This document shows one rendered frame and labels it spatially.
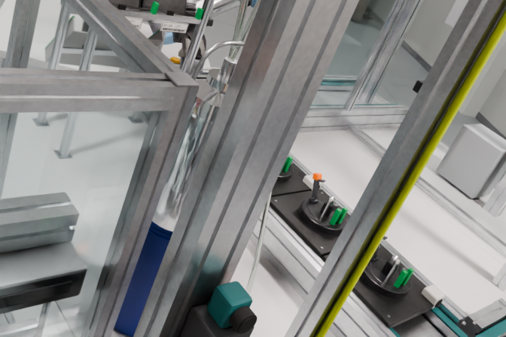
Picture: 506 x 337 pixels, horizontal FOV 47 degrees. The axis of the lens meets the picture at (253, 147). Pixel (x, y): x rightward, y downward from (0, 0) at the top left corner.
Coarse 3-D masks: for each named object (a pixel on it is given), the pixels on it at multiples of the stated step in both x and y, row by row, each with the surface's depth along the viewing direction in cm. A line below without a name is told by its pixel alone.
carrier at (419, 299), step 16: (384, 256) 162; (368, 272) 149; (384, 272) 150; (400, 272) 154; (368, 288) 146; (384, 288) 145; (400, 288) 148; (416, 288) 154; (432, 288) 153; (368, 304) 141; (384, 304) 143; (400, 304) 146; (416, 304) 148; (432, 304) 151; (384, 320) 138; (400, 320) 140
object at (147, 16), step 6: (120, 12) 151; (126, 12) 152; (132, 12) 153; (138, 12) 154; (144, 12) 156; (150, 12) 157; (144, 18) 177; (150, 18) 158; (156, 18) 159; (162, 18) 160; (168, 18) 161; (174, 18) 162; (180, 18) 164; (186, 18) 165; (192, 18) 166
